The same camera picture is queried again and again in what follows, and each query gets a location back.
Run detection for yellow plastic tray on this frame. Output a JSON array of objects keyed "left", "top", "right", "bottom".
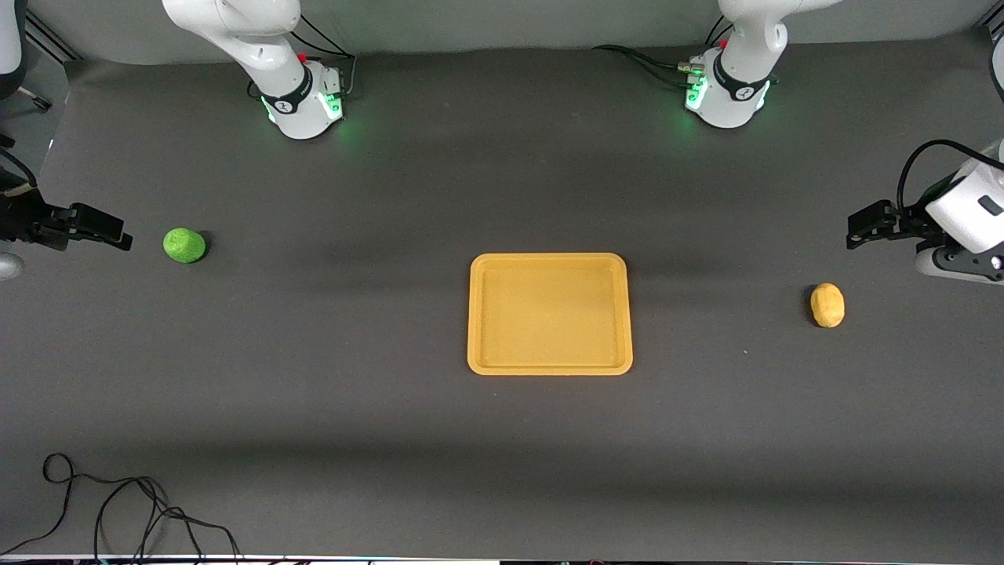
[{"left": 467, "top": 253, "right": 634, "bottom": 377}]

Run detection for green apple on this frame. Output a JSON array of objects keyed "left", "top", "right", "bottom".
[{"left": 162, "top": 228, "right": 207, "bottom": 264}]

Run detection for thin black loose cable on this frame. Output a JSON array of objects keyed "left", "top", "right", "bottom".
[{"left": 0, "top": 453, "right": 242, "bottom": 561}]

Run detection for black metal frame bar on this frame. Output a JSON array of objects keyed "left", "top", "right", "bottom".
[{"left": 24, "top": 12, "right": 83, "bottom": 64}]

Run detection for yellow-brown potato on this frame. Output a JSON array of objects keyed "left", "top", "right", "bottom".
[{"left": 810, "top": 283, "right": 846, "bottom": 329}]

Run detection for dark grey table mat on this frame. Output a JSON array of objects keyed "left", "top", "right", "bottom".
[{"left": 0, "top": 27, "right": 1004, "bottom": 561}]

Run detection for black left arm base cables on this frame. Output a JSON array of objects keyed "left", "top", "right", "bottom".
[{"left": 592, "top": 16, "right": 735, "bottom": 89}]

